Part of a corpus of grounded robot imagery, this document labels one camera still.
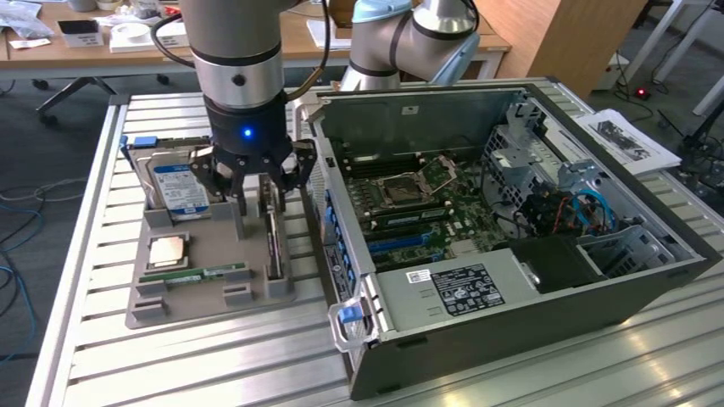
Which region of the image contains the black chair base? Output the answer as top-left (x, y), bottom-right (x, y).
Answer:
top-left (32, 75), bottom-right (172, 126)

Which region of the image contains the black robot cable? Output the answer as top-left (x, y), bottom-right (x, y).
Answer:
top-left (149, 0), bottom-right (333, 103)

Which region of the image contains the silver CPU chip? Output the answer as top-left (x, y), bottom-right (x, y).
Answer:
top-left (145, 234), bottom-right (190, 270)

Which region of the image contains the flat white box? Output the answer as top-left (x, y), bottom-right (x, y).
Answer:
top-left (108, 36), bottom-right (160, 54)

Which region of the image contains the green motherboard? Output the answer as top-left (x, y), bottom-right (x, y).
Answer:
top-left (338, 146), bottom-right (513, 272)

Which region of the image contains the metal disk bay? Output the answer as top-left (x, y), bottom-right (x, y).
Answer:
top-left (576, 224), bottom-right (677, 279)

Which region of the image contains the grey plastic parts rack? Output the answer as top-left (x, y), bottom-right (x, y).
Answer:
top-left (124, 160), bottom-right (298, 331)

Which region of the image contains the hard disk with blue caddy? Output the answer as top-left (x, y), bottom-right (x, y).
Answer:
top-left (120, 129), bottom-right (222, 222)

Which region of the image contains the blue data wire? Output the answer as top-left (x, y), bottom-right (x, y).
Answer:
top-left (569, 189), bottom-right (618, 235)

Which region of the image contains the white desk frame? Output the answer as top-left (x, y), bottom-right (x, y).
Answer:
top-left (621, 0), bottom-right (724, 116)

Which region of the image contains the grey power supply unit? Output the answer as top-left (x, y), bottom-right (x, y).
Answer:
top-left (372, 248), bottom-right (538, 332)

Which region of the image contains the green loose RAM stick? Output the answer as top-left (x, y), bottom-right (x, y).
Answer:
top-left (138, 262), bottom-right (250, 284)

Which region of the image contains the blue expansion slot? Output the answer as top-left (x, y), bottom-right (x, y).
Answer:
top-left (366, 234), bottom-right (434, 255)

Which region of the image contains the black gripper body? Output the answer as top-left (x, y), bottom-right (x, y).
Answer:
top-left (202, 92), bottom-right (294, 174)

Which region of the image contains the open black PC case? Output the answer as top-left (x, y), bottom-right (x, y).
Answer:
top-left (290, 82), bottom-right (709, 402)

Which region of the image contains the wooden desk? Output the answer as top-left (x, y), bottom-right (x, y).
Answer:
top-left (0, 0), bottom-right (513, 81)

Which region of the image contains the printed paper stack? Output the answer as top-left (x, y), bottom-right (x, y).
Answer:
top-left (573, 109), bottom-right (682, 176)

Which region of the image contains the white paper pile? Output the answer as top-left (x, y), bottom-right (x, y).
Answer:
top-left (305, 19), bottom-right (353, 53)

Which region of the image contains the white labelled box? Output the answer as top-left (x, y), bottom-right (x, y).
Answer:
top-left (154, 21), bottom-right (190, 50)

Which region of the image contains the white box with black top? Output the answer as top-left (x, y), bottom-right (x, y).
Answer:
top-left (56, 19), bottom-right (106, 49)

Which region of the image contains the black tripod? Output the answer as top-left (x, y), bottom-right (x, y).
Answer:
top-left (676, 75), bottom-right (724, 190)

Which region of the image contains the white floor cable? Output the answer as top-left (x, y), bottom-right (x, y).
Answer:
top-left (0, 176), bottom-right (86, 204)

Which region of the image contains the wooden cabinet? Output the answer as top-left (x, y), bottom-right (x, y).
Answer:
top-left (496, 0), bottom-right (649, 97)

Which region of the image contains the white tape roll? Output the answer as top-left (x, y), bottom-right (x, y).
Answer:
top-left (110, 23), bottom-right (153, 43)

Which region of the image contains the blue floor cable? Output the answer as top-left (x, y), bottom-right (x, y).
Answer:
top-left (0, 203), bottom-right (45, 364)

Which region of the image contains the black Nvidia graphics card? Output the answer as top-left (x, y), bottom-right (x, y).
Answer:
top-left (257, 169), bottom-right (289, 283)

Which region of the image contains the clear plastic bag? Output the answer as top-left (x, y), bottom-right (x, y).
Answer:
top-left (0, 0), bottom-right (56, 39)

